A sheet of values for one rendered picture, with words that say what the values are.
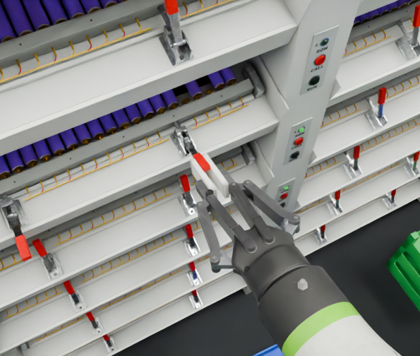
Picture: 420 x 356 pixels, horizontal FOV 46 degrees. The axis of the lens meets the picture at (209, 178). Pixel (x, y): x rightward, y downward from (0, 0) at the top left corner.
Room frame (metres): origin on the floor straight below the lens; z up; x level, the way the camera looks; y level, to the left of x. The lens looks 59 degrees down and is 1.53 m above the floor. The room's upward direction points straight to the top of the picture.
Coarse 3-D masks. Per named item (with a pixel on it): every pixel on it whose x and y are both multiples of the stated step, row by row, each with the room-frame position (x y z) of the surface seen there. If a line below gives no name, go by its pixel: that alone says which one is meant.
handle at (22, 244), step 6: (12, 216) 0.30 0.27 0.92; (12, 222) 0.30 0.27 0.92; (18, 222) 0.30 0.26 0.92; (12, 228) 0.29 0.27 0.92; (18, 228) 0.29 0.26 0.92; (18, 234) 0.28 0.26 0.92; (18, 240) 0.27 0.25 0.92; (24, 240) 0.27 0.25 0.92; (18, 246) 0.26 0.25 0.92; (24, 246) 0.26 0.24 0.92; (24, 252) 0.25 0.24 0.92; (24, 258) 0.24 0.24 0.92; (30, 258) 0.25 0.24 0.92
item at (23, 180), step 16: (208, 96) 0.50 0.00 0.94; (224, 96) 0.51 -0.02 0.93; (240, 96) 0.52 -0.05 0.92; (176, 112) 0.47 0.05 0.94; (192, 112) 0.48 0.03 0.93; (128, 128) 0.44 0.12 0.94; (144, 128) 0.44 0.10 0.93; (160, 128) 0.45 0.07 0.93; (192, 128) 0.46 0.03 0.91; (96, 144) 0.41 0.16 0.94; (112, 144) 0.42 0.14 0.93; (128, 144) 0.43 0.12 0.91; (64, 160) 0.39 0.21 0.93; (80, 160) 0.39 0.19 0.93; (16, 176) 0.36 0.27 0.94; (32, 176) 0.36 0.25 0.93; (48, 176) 0.37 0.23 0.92; (80, 176) 0.37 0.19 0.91; (0, 192) 0.34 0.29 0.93
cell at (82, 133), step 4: (80, 124) 0.44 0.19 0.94; (84, 124) 0.45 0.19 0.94; (76, 128) 0.44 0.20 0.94; (80, 128) 0.44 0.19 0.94; (84, 128) 0.44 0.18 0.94; (76, 132) 0.43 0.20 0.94; (80, 132) 0.43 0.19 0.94; (84, 132) 0.43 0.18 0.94; (88, 132) 0.44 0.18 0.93; (80, 136) 0.43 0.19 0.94; (84, 136) 0.43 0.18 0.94; (88, 136) 0.43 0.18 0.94; (80, 140) 0.42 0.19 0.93; (84, 140) 0.42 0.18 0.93
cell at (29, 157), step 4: (20, 148) 0.40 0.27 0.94; (24, 148) 0.40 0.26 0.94; (28, 148) 0.40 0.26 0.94; (32, 148) 0.41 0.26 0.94; (20, 152) 0.40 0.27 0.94; (24, 152) 0.40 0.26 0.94; (28, 152) 0.40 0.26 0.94; (32, 152) 0.40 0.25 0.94; (24, 156) 0.39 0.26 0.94; (28, 156) 0.39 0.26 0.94; (32, 156) 0.39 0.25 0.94; (36, 156) 0.40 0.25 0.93; (24, 160) 0.39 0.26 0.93; (28, 160) 0.39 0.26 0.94; (32, 160) 0.39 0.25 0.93; (36, 160) 0.39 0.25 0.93
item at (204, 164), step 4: (184, 140) 0.43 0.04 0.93; (188, 140) 0.43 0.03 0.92; (184, 144) 0.43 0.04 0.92; (188, 144) 0.42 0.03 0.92; (188, 148) 0.42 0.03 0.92; (192, 148) 0.41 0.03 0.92; (192, 152) 0.41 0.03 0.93; (196, 152) 0.41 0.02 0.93; (196, 156) 0.40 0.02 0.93; (200, 156) 0.39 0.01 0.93; (196, 160) 0.39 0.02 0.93; (200, 160) 0.39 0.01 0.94; (204, 160) 0.39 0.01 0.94; (200, 164) 0.38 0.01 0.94; (204, 164) 0.38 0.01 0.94; (208, 164) 0.38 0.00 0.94; (204, 168) 0.37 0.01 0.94; (208, 168) 0.37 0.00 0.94
